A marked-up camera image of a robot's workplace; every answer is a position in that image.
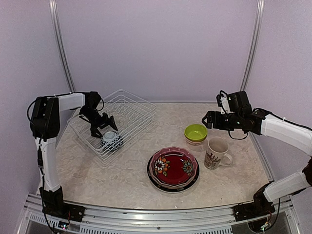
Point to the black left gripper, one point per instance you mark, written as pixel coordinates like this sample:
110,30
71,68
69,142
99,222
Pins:
105,122

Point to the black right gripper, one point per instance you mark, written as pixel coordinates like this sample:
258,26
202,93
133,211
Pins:
217,124

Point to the blue white patterned cup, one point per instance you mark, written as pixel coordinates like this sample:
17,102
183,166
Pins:
111,141

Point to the lime green bowl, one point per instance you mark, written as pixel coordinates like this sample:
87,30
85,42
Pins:
195,132

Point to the red white patterned bowl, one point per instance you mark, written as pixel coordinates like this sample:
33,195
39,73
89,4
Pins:
194,143

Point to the seashell print mug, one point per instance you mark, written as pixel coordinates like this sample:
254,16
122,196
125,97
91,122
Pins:
217,154

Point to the pink dotted scalloped plate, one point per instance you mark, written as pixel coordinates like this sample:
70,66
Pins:
186,152

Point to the black rimmed striped plate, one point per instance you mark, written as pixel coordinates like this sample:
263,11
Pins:
168,189

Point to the black wavy line bowl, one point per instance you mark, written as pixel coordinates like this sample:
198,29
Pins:
172,168

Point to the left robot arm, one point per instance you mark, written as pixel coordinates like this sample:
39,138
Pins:
45,126

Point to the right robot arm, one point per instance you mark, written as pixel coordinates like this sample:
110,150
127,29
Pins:
237,113

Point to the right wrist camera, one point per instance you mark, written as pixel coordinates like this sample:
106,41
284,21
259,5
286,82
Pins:
222,102

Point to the white wire dish rack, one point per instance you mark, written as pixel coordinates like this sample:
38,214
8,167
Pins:
133,115

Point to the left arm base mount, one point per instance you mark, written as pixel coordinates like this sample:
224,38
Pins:
54,205

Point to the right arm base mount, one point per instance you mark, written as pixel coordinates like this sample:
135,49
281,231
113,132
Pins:
259,207

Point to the aluminium front rail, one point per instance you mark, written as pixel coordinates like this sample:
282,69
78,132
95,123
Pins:
108,220

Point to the left aluminium corner post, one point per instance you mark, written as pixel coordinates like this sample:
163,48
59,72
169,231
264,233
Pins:
59,40

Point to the aluminium corner post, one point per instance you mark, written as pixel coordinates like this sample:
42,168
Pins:
59,40
254,43

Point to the right aluminium corner post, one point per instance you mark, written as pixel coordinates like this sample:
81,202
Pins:
254,43

